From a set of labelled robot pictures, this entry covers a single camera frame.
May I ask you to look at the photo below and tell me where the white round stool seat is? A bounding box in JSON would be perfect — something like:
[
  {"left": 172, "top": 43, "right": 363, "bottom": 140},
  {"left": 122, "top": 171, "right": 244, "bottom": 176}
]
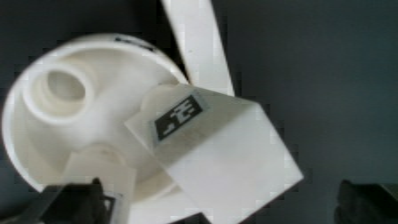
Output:
[{"left": 1, "top": 33, "right": 186, "bottom": 202}]

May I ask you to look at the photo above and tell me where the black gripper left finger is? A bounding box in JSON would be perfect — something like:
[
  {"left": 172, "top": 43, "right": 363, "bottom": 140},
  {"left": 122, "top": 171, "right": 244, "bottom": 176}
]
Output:
[{"left": 13, "top": 179, "right": 115, "bottom": 224}]

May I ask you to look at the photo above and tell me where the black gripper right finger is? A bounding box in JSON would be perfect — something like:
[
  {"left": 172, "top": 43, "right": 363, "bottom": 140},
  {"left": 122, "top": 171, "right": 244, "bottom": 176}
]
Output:
[{"left": 333, "top": 180, "right": 398, "bottom": 224}]

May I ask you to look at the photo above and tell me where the white U-shaped fence frame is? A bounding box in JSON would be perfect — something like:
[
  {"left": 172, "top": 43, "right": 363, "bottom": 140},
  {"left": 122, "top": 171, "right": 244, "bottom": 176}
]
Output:
[{"left": 125, "top": 0, "right": 237, "bottom": 224}]

